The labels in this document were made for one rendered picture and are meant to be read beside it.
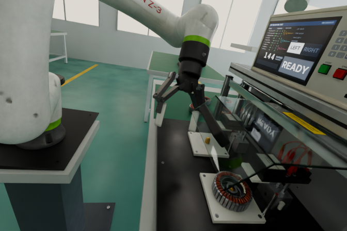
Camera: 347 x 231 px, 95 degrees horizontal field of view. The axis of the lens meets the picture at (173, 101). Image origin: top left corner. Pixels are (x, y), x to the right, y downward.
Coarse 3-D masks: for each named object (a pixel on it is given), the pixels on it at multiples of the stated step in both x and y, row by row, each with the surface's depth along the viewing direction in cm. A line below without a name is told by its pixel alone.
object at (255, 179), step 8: (272, 168) 42; (280, 168) 42; (288, 168) 46; (256, 176) 44; (264, 176) 42; (272, 176) 42; (280, 176) 42; (288, 176) 43; (296, 176) 44; (280, 184) 48; (288, 184) 45
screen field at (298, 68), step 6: (288, 60) 49; (294, 60) 47; (300, 60) 45; (306, 60) 43; (282, 66) 51; (288, 66) 48; (294, 66) 46; (300, 66) 45; (306, 66) 43; (282, 72) 50; (288, 72) 48; (294, 72) 46; (300, 72) 44; (306, 72) 43; (300, 78) 44
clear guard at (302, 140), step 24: (216, 96) 42; (216, 120) 35; (240, 120) 31; (264, 120) 33; (288, 120) 36; (216, 144) 30; (240, 144) 27; (264, 144) 25; (288, 144) 26; (312, 144) 28; (336, 144) 29; (216, 168) 26; (240, 168) 23; (264, 168) 22; (336, 168) 23
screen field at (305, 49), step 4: (292, 44) 48; (296, 44) 47; (300, 44) 45; (304, 44) 44; (308, 44) 43; (312, 44) 42; (316, 44) 41; (288, 48) 49; (292, 48) 48; (296, 48) 46; (300, 48) 45; (304, 48) 44; (308, 48) 43; (312, 48) 42; (316, 48) 41; (320, 48) 40; (292, 52) 48; (296, 52) 46; (300, 52) 45; (304, 52) 44; (308, 52) 43; (312, 52) 42; (316, 52) 41; (312, 56) 41; (316, 56) 40
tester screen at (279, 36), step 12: (276, 24) 56; (288, 24) 50; (300, 24) 46; (312, 24) 43; (324, 24) 39; (276, 36) 55; (288, 36) 50; (300, 36) 46; (312, 36) 42; (324, 36) 39; (264, 48) 60; (276, 48) 54; (276, 60) 54; (312, 60) 41; (276, 72) 53
